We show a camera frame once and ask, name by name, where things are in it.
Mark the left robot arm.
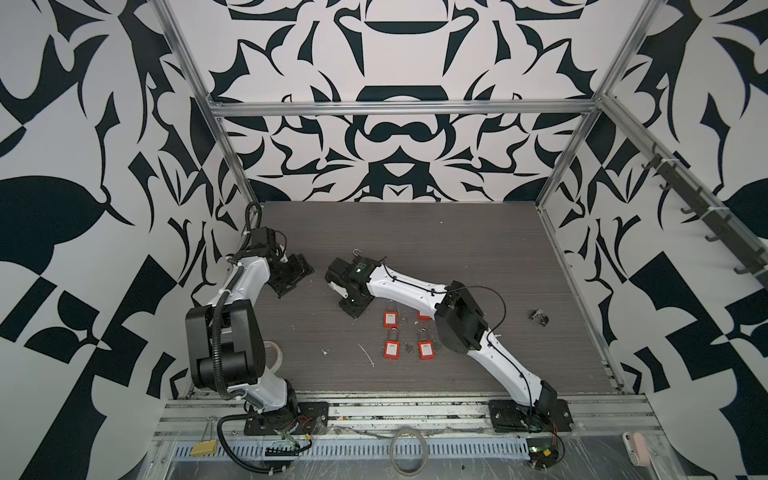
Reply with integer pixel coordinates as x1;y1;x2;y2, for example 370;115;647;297
185;202;314;417

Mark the black hook rail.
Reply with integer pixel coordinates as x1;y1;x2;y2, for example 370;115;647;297
640;142;768;276

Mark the black binder clip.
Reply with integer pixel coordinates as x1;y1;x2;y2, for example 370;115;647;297
528;309;550;327

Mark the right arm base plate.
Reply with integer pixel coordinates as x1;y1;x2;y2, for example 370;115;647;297
488;399;573;433

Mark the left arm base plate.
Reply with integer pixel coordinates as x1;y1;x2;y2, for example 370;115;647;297
244;402;330;436

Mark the green lit circuit board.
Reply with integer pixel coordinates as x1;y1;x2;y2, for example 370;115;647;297
526;435;566;471

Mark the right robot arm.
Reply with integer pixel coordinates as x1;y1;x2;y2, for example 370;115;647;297
325;255;558;430

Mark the pink small device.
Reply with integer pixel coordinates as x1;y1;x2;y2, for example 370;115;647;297
621;432;651;468

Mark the clear tape roll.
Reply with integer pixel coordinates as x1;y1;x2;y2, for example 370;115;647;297
263;341;284;373

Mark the slotted cable duct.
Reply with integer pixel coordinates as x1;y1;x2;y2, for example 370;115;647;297
179;436;532;462

